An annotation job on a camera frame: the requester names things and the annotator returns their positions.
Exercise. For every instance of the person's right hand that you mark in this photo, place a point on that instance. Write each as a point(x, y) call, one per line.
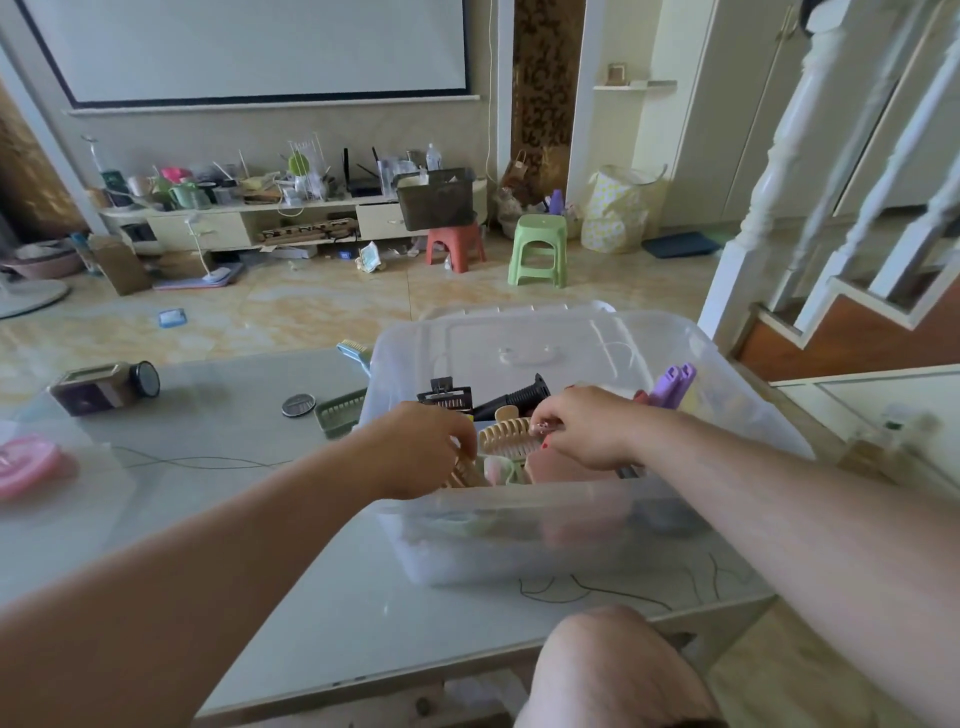
point(596, 427)

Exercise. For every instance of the person's left hand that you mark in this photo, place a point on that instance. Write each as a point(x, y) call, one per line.
point(409, 450)

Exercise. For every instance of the person's left fingers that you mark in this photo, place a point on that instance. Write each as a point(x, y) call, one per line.
point(461, 454)

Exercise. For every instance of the person's right fingers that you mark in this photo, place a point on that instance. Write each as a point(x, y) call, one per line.
point(551, 435)

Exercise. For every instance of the small sparkly hair clip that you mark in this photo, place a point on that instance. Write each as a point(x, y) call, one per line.
point(546, 427)

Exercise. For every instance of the tan hair claw clip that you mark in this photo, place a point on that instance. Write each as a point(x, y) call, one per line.
point(469, 478)

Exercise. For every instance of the person's left forearm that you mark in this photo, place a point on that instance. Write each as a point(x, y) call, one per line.
point(187, 585)

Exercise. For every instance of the person's right forearm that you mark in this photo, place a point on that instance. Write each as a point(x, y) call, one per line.
point(810, 540)

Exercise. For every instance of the beige toothed hair clip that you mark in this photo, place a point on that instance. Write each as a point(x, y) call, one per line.
point(506, 439)

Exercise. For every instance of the black hair claw clip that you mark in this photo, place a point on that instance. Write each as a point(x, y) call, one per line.
point(446, 396)

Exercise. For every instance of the clear plastic storage box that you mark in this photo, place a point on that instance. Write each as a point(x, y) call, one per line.
point(525, 540)

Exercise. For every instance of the clear plastic box lid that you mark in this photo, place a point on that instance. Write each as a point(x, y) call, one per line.
point(487, 337)

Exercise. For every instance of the green comb tray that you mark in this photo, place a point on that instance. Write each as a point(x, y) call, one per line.
point(339, 416)

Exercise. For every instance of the purple hair clip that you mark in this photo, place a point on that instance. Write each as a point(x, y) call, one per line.
point(673, 386)

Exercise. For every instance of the light blue comb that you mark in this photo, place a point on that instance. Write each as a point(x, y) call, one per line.
point(356, 354)

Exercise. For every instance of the round metal tin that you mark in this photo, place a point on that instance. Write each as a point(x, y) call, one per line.
point(298, 405)

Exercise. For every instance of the green plastic stool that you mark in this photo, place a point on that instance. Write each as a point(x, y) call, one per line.
point(537, 232)

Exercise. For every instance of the red plastic stool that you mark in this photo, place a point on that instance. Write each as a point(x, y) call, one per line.
point(456, 240)

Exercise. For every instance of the white crumpled packet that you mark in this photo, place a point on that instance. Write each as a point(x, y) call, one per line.
point(370, 257)

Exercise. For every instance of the dark blue floor mat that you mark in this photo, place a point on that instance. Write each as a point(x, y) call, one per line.
point(681, 245)

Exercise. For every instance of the yellow patterned laundry bag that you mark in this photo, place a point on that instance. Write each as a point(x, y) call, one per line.
point(619, 214)

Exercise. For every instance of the purple bottle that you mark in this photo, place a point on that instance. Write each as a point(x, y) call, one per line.
point(556, 202)

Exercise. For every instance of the person's knee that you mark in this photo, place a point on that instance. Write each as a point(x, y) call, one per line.
point(615, 675)

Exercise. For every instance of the dark plastic storage bin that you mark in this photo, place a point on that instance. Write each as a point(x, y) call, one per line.
point(436, 201)

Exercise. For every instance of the brown paper bag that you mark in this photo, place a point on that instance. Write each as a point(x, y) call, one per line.
point(521, 176)

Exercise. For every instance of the black router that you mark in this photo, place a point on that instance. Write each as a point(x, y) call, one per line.
point(364, 187)

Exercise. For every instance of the clear water bottle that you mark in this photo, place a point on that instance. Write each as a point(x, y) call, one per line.
point(433, 159)

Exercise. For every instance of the white desk lamp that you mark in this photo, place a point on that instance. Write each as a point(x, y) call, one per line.
point(214, 276)

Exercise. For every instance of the brown wooden stairs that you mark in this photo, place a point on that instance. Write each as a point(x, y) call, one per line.
point(847, 341)

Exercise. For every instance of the small blue packet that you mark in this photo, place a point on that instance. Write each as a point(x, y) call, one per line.
point(172, 319)

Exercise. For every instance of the black round mirror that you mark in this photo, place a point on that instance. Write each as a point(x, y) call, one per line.
point(146, 379)

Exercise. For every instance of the cream television cabinet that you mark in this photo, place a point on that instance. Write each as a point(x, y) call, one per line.
point(225, 229)

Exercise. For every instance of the white stair railing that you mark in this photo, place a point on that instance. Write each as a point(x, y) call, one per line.
point(802, 150)

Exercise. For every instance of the green mug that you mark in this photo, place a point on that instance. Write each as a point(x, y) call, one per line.
point(181, 196)

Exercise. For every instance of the small beige box device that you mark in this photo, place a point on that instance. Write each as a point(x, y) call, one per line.
point(86, 390)

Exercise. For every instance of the brown cardboard box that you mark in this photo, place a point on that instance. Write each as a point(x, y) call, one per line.
point(124, 266)

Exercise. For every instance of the pink round dish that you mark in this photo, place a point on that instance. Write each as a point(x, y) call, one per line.
point(26, 465)

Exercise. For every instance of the pink wash basin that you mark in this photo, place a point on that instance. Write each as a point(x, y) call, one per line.
point(41, 262)

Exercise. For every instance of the grey fan base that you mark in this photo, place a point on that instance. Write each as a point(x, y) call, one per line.
point(26, 298)

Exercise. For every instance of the white projector screen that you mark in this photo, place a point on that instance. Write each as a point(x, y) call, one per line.
point(240, 45)

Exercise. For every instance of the white wall shelf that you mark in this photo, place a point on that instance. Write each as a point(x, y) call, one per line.
point(634, 85)

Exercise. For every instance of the small picture frame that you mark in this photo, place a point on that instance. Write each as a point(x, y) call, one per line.
point(616, 73)

